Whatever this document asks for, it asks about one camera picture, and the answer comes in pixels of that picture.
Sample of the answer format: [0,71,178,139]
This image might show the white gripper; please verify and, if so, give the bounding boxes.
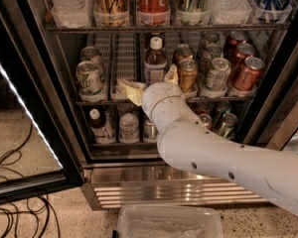
[117,64,189,125]

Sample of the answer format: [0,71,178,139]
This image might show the blue label plastic bottle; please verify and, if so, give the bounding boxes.
[144,37,168,85]

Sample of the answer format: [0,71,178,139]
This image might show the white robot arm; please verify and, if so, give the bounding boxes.
[117,67,298,216]

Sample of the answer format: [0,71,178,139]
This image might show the empty white shelf tray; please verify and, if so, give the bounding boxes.
[110,34,137,101]

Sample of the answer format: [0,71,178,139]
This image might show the bottom shelf water bottle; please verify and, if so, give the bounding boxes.
[119,113,139,144]

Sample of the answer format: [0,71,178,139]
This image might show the shelf water bottle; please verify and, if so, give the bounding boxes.
[119,113,139,144]
[52,0,92,29]
[209,0,251,25]

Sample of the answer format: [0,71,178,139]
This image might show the bottom shelf tea bottle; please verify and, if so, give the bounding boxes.
[89,108,115,144]

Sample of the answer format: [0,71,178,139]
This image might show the top shelf coca-cola can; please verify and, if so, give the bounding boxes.
[136,0,171,26]

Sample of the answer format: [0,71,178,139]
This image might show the top shelf green can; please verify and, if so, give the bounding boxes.
[175,0,211,26]

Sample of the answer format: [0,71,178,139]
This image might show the top shelf gold can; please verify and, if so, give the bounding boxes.
[93,0,129,27]

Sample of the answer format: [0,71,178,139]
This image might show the top shelf water bottle right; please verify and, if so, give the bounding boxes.
[209,0,251,25]

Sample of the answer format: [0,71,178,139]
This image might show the top shelf water bottle left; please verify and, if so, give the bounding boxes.
[52,0,92,29]

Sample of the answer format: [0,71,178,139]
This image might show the steel fridge bottom grille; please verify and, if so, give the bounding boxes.
[81,161,264,210]

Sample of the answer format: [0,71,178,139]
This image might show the open glass fridge door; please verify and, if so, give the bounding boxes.
[0,0,83,205]

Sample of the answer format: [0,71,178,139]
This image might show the right glass fridge door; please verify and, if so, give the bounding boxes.
[238,30,298,150]

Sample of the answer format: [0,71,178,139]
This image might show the front gold soda can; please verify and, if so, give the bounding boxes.
[177,58,198,96]

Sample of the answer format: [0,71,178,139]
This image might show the gold soda can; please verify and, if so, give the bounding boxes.
[177,58,198,96]
[173,44,194,64]

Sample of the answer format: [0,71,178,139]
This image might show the rear gold soda can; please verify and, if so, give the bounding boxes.
[173,44,194,64]

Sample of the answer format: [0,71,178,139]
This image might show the bottom silver can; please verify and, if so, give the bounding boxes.
[143,118,158,143]

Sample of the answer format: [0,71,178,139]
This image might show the front green 7up can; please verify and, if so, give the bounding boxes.
[76,60,104,102]

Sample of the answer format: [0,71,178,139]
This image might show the green 7up can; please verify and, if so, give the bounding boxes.
[80,46,105,79]
[76,60,104,102]

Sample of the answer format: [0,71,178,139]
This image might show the front white soda can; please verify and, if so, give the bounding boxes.
[202,58,230,98]

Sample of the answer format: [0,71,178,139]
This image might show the white soda can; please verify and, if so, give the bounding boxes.
[202,58,230,98]
[199,44,223,71]

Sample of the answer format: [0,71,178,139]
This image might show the bottom red can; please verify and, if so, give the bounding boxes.
[199,114,213,130]

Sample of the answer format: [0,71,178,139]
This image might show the rear green 7up can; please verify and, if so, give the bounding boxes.
[80,46,105,79]

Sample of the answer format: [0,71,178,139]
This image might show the middle white soda can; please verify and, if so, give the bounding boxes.
[199,44,223,71]

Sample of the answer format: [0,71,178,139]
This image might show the bottom green can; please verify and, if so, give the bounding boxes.
[216,113,237,138]

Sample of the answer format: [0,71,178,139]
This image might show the rear red soda can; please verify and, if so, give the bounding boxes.
[223,31,247,54]

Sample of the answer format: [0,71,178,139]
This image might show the red soda can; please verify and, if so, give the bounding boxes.
[223,31,247,54]
[231,57,264,92]
[227,43,255,77]

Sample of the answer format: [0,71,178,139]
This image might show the front red soda can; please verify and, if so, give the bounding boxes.
[231,57,264,92]

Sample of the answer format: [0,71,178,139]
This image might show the middle red soda can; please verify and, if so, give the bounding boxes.
[227,43,255,77]

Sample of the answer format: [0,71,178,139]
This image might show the clear plastic bin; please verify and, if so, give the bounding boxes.
[115,204,224,238]

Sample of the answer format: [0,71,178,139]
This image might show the black floor cables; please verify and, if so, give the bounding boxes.
[0,121,62,238]

